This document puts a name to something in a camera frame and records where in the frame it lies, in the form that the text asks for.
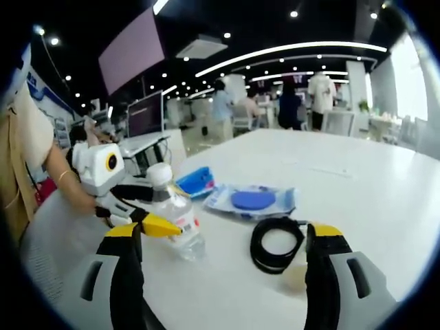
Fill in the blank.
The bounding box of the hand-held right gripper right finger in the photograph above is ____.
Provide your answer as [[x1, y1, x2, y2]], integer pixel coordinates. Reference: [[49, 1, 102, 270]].
[[305, 222, 402, 330]]

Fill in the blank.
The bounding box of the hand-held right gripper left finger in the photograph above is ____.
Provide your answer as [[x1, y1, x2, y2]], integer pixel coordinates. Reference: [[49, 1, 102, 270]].
[[56, 222, 146, 330]]

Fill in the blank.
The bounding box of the white paper cup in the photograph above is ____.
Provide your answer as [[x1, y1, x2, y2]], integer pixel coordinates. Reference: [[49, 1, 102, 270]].
[[280, 236, 309, 293]]

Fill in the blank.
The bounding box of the clear plastic bottle red label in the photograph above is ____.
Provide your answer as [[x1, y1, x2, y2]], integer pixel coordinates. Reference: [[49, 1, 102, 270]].
[[146, 162, 207, 262]]

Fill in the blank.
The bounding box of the blue tissue packet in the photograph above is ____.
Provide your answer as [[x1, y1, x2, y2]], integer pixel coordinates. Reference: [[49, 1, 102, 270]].
[[175, 166, 217, 200]]

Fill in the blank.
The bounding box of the black cable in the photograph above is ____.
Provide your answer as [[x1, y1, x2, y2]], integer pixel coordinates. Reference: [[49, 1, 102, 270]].
[[250, 216, 307, 275]]

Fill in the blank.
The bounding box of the white pouch with blue disc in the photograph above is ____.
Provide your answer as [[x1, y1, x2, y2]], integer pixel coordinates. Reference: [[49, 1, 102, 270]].
[[202, 183, 297, 221]]

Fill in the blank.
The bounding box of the white tabletop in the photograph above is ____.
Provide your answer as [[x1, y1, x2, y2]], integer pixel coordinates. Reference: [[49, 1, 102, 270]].
[[96, 129, 440, 330]]

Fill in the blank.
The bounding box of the person's left hand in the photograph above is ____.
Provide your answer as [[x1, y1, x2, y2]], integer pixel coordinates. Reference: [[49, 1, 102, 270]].
[[63, 177, 100, 216]]

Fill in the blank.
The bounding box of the grey cloth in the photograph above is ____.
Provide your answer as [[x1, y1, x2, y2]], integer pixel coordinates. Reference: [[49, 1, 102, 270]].
[[19, 192, 104, 320]]

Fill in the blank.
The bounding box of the person's white shirt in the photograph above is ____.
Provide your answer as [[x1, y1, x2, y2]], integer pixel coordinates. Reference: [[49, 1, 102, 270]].
[[13, 82, 55, 169]]

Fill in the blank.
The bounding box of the person's tan garment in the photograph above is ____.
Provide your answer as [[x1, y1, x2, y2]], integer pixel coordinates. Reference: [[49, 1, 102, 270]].
[[0, 106, 39, 238]]

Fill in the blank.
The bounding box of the ceiling air vent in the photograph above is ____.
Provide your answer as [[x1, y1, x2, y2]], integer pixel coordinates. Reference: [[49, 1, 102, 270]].
[[175, 34, 230, 60]]

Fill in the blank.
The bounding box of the curved ceiling light strip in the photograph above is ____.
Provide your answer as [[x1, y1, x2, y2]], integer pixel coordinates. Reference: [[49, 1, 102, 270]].
[[195, 41, 388, 78]]

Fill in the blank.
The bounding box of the blue white wall banner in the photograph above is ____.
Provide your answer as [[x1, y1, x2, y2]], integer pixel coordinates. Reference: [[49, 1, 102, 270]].
[[20, 46, 76, 120]]

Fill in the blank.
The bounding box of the purple wall screen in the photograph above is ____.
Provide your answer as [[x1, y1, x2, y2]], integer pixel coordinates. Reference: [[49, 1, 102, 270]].
[[98, 6, 166, 96]]

